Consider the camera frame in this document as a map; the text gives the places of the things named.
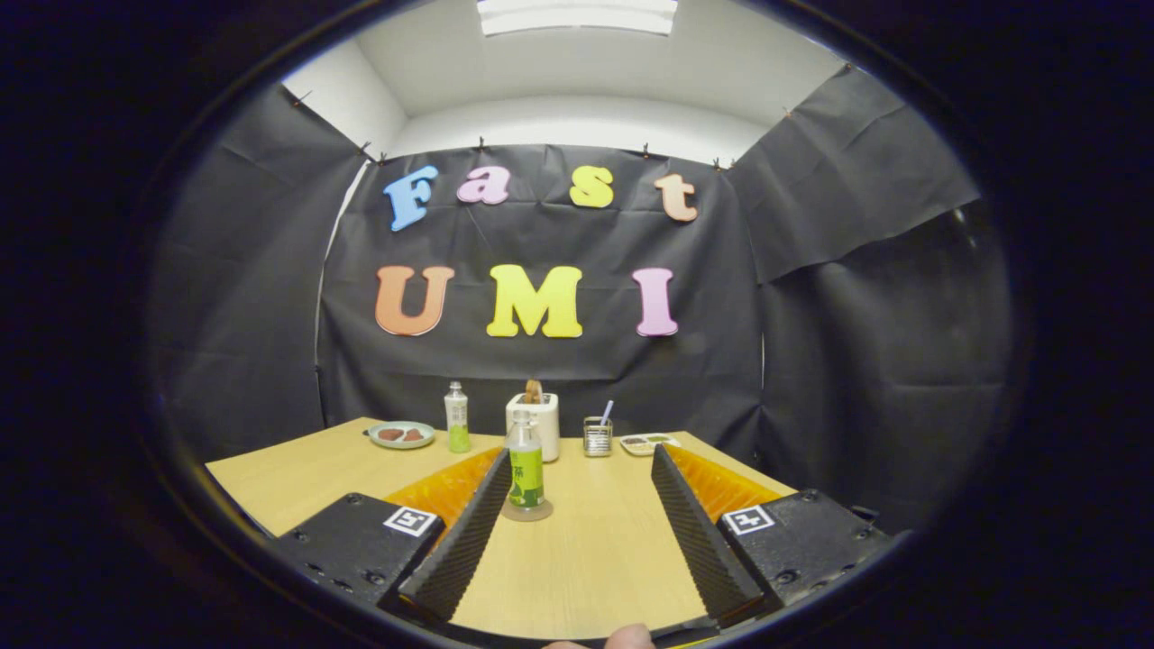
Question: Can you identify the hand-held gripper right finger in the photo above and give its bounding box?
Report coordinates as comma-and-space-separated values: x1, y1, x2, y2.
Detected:
650, 443, 893, 629

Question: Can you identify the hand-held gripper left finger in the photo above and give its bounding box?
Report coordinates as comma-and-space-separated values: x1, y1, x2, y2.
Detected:
269, 446, 513, 625

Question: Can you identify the green label juice bottle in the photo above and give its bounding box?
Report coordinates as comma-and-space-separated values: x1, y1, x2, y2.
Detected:
508, 410, 545, 510

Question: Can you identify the small capped green bottle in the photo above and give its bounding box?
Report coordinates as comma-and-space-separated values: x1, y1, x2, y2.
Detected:
444, 380, 472, 454

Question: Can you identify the wooden table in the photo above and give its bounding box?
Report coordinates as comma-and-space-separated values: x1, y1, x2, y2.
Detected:
206, 416, 799, 641

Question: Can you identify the pale green plate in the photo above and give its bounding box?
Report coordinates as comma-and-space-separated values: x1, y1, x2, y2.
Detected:
368, 421, 436, 450

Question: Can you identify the white toaster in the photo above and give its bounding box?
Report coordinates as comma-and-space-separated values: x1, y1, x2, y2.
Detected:
505, 392, 561, 463

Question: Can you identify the black backdrop cloth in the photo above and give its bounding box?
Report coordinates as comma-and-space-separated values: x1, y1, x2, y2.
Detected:
149, 63, 1011, 533

